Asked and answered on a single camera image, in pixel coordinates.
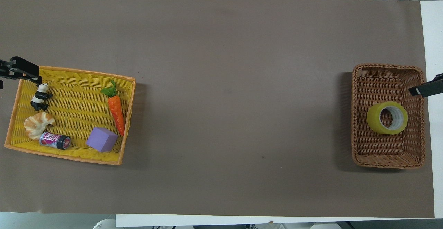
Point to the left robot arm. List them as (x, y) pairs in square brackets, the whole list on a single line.
[(105, 224)]

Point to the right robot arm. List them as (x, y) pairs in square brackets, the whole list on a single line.
[(325, 226)]

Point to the yellow woven basket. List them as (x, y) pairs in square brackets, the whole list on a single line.
[(79, 111)]

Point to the yellow-green tape roll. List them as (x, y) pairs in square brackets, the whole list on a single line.
[(373, 120)]

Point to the brown wicker basket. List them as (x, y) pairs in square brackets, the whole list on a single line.
[(380, 83)]

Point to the orange toy carrot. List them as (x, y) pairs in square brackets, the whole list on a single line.
[(116, 111)]

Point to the purple foam cube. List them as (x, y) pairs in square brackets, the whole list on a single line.
[(101, 139)]

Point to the small jar with black lid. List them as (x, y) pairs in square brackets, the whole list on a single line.
[(55, 140)]

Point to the panda figurine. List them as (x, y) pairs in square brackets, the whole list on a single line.
[(41, 97)]

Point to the toy croissant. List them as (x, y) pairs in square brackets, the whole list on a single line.
[(36, 123)]

